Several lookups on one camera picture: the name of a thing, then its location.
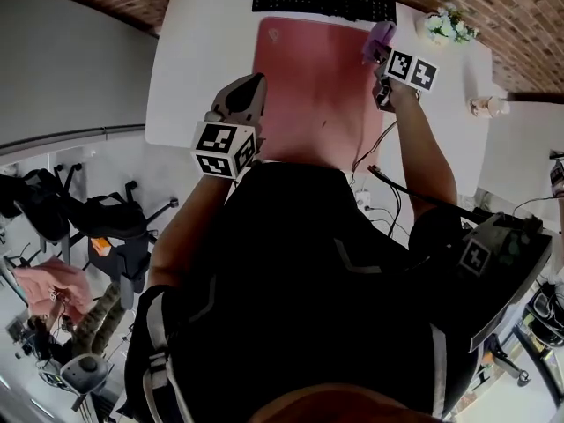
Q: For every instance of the person's face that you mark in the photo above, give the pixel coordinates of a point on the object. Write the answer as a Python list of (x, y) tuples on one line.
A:
[(348, 405)]

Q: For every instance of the pink jacket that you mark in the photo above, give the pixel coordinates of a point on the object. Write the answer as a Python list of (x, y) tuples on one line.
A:
[(53, 284)]

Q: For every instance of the pink desk mat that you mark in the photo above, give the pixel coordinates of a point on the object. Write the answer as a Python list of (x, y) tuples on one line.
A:
[(308, 82)]

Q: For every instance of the grey office chair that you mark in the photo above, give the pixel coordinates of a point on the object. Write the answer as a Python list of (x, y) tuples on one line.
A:
[(83, 375)]

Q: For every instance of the person's left forearm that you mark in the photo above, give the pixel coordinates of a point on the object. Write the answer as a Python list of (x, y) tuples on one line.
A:
[(185, 236)]

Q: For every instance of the small beige figurine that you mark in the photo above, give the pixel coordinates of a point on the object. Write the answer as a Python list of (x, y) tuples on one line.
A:
[(487, 107)]

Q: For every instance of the black office chair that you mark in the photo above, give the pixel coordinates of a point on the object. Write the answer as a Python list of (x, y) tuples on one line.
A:
[(35, 210), (114, 223)]

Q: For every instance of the black equipment box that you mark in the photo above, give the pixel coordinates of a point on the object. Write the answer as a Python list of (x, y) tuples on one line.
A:
[(511, 271)]

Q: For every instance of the grey partition panel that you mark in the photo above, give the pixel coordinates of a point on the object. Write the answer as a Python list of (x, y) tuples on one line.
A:
[(75, 73)]

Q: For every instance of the purple cloth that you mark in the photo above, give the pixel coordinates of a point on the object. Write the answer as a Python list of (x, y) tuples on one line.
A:
[(381, 33)]

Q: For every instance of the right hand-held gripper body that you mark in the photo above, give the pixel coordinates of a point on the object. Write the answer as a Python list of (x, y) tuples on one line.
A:
[(412, 71)]

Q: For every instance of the person's right forearm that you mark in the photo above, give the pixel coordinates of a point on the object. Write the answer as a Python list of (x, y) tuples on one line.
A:
[(423, 148)]

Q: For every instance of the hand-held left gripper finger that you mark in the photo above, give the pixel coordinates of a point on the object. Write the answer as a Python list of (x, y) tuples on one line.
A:
[(227, 97), (261, 99)]

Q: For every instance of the white pot with flowers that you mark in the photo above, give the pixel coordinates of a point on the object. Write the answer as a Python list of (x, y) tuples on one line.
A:
[(445, 24)]

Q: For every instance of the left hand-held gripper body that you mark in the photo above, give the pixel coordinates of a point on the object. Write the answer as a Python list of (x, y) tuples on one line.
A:
[(211, 141)]

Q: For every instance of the orange packet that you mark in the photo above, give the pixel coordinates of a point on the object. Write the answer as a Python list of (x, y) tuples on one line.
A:
[(101, 247)]

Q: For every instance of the black keyboard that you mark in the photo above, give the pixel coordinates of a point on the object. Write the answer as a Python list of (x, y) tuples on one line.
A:
[(321, 0)]

